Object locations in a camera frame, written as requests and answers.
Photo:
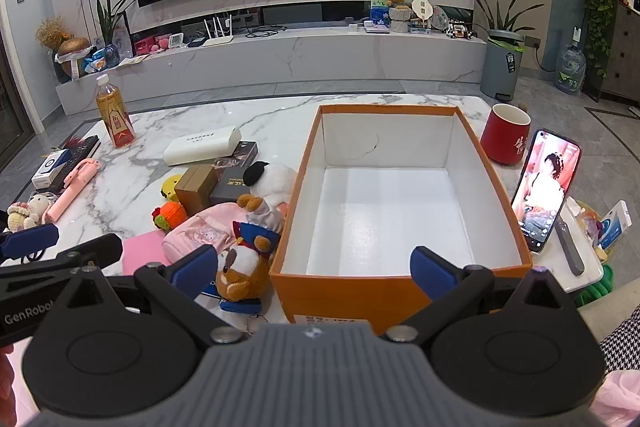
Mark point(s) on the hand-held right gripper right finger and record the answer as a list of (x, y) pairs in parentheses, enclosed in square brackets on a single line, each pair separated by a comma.
[(430, 269)]

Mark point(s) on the green knitted cushion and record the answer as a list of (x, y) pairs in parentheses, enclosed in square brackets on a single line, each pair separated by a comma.
[(597, 287)]

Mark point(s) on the yellow duck toy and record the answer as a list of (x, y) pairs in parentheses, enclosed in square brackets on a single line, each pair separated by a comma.
[(170, 189)]

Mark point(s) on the long-leaf potted plant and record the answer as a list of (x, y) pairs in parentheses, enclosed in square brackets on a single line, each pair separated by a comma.
[(500, 14)]

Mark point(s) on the large water jug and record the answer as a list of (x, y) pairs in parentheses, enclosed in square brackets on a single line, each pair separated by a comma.
[(570, 72)]

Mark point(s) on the teddy bear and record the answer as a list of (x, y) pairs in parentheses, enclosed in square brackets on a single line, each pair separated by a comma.
[(397, 4)]

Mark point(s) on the houndstooth fabric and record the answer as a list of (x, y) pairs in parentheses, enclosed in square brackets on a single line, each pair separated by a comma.
[(622, 342)]

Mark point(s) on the marble television console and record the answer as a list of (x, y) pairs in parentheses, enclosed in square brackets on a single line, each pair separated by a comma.
[(300, 57)]

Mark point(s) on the photo frame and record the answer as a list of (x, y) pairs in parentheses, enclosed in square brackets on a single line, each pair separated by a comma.
[(122, 39)]

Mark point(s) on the small white clock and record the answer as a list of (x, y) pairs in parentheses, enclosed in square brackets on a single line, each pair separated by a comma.
[(177, 41)]

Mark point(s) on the orange cardboard box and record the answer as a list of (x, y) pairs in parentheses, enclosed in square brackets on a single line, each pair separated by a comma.
[(400, 217)]

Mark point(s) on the small brown cardboard box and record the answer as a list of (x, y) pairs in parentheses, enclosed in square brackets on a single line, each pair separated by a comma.
[(195, 189)]

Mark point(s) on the white and blue carton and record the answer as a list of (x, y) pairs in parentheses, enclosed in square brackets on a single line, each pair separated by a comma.
[(614, 224)]

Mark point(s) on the yellow basket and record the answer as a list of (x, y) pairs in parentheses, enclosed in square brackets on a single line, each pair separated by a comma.
[(590, 224)]

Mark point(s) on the toy car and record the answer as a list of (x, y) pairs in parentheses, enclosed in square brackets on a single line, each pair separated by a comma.
[(462, 32)]

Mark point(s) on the pink selfie stick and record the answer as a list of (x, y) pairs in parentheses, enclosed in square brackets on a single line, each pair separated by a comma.
[(70, 192)]

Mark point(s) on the snake plant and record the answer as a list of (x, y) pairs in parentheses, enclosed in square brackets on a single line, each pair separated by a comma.
[(107, 24)]

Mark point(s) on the white round fan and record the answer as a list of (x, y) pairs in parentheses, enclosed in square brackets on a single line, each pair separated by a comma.
[(422, 9)]

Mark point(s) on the grey drawer cabinet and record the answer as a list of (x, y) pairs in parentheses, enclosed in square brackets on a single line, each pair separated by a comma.
[(625, 57)]

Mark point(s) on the grey folding knife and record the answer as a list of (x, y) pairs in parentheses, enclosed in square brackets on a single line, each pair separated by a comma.
[(570, 244)]

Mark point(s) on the cream crochet doll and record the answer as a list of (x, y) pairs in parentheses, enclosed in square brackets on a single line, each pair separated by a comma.
[(30, 212)]

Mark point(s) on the pink pouch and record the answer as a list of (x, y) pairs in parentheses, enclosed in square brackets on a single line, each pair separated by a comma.
[(200, 232)]

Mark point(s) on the brown plush with blue cap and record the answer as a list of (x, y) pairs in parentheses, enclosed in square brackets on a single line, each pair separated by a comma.
[(240, 267)]

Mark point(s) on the pink cloth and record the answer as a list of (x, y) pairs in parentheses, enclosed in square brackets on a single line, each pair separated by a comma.
[(625, 399)]

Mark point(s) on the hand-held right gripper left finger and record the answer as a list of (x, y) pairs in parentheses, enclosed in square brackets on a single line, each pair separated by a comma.
[(197, 268)]

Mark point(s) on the dried flower bouquet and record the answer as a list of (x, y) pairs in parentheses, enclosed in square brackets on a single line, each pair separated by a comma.
[(50, 32)]

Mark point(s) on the decorative plate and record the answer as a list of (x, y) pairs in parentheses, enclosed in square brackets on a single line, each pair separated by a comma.
[(442, 18)]

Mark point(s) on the dark printed box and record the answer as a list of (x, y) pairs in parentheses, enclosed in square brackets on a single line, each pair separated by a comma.
[(245, 153)]

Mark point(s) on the panda plush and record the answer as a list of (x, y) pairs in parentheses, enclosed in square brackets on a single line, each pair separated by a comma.
[(272, 179)]

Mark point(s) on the white and blue box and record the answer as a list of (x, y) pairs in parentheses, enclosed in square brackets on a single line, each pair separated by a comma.
[(47, 169)]

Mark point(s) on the dark glass door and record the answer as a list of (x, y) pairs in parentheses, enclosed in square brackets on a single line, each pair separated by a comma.
[(12, 107)]

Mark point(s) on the clutter pile on counter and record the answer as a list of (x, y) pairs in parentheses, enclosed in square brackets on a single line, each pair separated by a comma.
[(380, 2)]

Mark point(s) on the red mug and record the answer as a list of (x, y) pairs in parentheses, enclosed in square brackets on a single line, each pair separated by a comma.
[(505, 137)]

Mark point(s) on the orange crochet toy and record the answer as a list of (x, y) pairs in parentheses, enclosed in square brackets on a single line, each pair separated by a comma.
[(170, 214)]

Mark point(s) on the black box with gold print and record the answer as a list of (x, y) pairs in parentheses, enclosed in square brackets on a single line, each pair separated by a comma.
[(227, 192)]

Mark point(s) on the tea bottle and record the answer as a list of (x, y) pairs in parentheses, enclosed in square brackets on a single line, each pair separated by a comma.
[(115, 112)]

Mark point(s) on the pink toys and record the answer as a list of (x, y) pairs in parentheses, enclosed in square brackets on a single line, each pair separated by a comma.
[(150, 44)]

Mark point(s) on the blue snack bags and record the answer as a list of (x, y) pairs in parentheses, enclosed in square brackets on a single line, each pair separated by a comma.
[(100, 59)]

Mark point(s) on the black book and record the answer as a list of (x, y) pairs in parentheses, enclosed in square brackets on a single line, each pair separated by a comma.
[(82, 149)]

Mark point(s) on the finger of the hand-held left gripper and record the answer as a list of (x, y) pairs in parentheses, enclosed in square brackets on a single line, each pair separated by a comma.
[(30, 240), (97, 249)]

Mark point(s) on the white rounded case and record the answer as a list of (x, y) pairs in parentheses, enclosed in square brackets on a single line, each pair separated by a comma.
[(202, 146)]

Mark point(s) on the white router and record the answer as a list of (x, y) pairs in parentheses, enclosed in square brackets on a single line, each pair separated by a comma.
[(212, 38)]

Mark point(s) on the wall socket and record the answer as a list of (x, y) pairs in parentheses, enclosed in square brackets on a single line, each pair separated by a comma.
[(532, 42)]

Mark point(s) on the smartphone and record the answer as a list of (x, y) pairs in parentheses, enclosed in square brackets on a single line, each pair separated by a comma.
[(545, 192)]

